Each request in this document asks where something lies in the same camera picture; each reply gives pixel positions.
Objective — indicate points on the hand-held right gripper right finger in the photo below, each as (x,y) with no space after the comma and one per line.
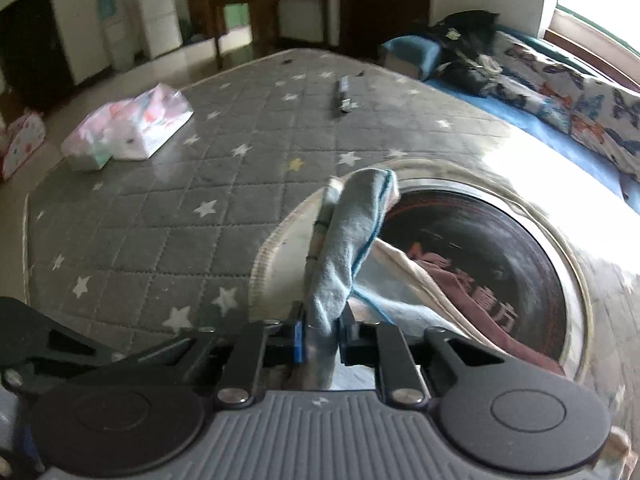
(350,335)

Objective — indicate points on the white refrigerator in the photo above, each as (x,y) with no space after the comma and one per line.
(157,15)

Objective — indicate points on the black bag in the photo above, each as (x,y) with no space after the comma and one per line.
(465,35)

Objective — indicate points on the blue beige striped shirt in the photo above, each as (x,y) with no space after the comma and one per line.
(345,240)

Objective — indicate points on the pink dotted gift bag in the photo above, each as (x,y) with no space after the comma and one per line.
(25,145)

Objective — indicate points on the grey star quilted mattress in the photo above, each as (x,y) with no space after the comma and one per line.
(175,160)

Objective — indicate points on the dark wooden door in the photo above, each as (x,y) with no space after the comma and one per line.
(385,10)

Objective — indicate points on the flat butterfly print pillow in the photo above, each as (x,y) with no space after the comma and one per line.
(540,80)

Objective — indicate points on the pink white tissue pack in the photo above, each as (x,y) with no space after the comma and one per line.
(145,125)

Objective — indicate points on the black pen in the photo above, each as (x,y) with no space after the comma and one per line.
(344,95)

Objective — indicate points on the white water dispenser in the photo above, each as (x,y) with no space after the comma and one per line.
(115,35)

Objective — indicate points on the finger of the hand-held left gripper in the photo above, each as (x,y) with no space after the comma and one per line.
(30,325)

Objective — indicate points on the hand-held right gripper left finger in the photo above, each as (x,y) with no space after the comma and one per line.
(299,335)

